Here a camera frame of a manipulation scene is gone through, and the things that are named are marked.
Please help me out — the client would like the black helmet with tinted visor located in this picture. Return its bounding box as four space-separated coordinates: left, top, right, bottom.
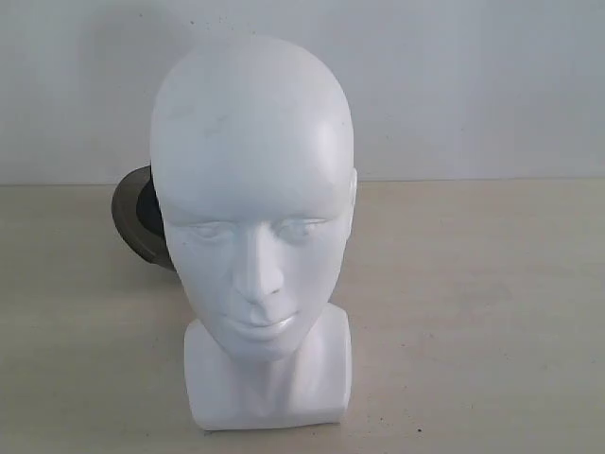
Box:
111 166 174 271

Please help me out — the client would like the white mannequin head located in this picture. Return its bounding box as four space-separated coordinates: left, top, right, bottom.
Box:
150 37 357 430

